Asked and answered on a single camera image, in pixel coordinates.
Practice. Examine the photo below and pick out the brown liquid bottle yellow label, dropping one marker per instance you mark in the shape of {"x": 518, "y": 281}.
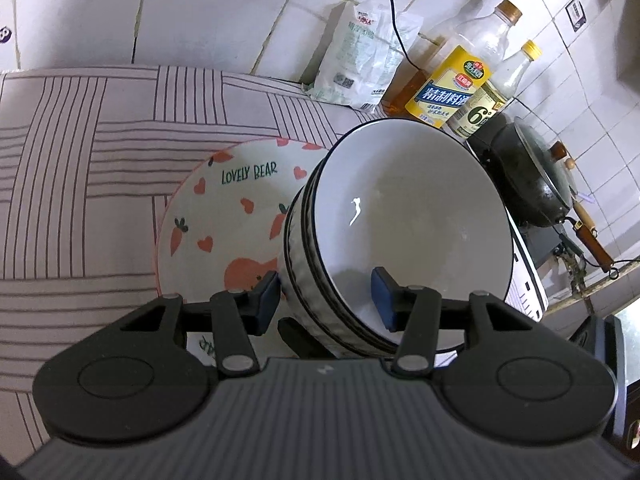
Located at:
{"x": 445, "y": 85}

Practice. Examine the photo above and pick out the clear liquid bottle yellow cap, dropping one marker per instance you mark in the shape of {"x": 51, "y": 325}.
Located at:
{"x": 480, "y": 112}

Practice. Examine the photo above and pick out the white rabbit print plate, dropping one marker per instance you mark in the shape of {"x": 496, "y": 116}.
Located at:
{"x": 235, "y": 195}

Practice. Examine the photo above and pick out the black pot with glass lid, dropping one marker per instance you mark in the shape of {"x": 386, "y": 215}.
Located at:
{"x": 542, "y": 255}

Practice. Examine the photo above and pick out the striped countertop mat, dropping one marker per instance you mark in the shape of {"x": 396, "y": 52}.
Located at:
{"x": 75, "y": 160}

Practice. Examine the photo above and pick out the white ribbed bowl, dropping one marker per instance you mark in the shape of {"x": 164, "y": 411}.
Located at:
{"x": 306, "y": 240}
{"x": 400, "y": 210}
{"x": 290, "y": 260}

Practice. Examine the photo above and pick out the glass lid with brown knob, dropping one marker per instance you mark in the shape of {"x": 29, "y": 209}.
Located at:
{"x": 545, "y": 165}

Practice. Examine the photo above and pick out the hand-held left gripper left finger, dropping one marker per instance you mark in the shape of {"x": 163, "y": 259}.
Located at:
{"x": 270, "y": 296}

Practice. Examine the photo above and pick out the dark wall switch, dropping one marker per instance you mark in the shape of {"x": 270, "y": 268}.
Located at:
{"x": 576, "y": 14}

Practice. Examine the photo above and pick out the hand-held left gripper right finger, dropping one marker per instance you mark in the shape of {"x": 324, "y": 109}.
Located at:
{"x": 382, "y": 301}

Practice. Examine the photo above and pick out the white and green packet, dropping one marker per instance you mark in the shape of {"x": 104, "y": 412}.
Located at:
{"x": 360, "y": 55}

